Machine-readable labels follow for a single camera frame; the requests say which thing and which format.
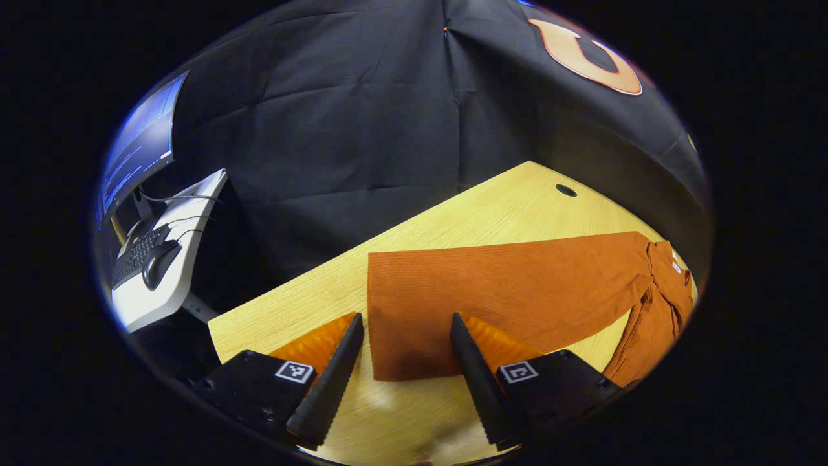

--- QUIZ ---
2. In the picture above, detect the white side desk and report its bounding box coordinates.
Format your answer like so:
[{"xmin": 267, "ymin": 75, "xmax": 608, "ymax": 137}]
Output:
[{"xmin": 110, "ymin": 168, "xmax": 228, "ymax": 334}]

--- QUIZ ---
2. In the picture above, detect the rust orange knit garment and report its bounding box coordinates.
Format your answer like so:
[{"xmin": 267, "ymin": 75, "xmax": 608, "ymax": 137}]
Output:
[{"xmin": 367, "ymin": 231, "xmax": 696, "ymax": 388}]

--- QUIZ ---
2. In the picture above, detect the black keyboard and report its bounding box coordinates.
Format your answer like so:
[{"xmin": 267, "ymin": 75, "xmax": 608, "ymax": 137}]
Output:
[{"xmin": 111, "ymin": 225, "xmax": 171, "ymax": 289}]

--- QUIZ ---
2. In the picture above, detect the black backdrop cloth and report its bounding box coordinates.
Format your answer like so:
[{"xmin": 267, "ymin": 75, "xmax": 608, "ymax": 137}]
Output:
[{"xmin": 139, "ymin": 0, "xmax": 714, "ymax": 305}]

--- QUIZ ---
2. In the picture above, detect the thin black cable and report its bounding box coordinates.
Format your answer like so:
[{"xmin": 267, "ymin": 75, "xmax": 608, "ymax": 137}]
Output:
[{"xmin": 139, "ymin": 190, "xmax": 224, "ymax": 206}]

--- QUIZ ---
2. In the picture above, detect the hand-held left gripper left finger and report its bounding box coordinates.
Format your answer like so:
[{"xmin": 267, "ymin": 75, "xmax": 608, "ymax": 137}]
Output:
[{"xmin": 191, "ymin": 311, "xmax": 365, "ymax": 452}]

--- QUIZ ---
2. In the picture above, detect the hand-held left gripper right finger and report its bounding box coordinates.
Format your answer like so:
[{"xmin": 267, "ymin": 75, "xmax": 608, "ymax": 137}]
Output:
[{"xmin": 450, "ymin": 312, "xmax": 631, "ymax": 452}]

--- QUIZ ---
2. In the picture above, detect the black computer mouse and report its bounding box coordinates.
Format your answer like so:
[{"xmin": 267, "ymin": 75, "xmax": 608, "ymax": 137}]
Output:
[{"xmin": 142, "ymin": 240, "xmax": 184, "ymax": 291}]

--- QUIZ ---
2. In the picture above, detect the computer monitor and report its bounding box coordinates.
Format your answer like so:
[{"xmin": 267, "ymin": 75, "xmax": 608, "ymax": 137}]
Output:
[{"xmin": 96, "ymin": 70, "xmax": 190, "ymax": 231}]

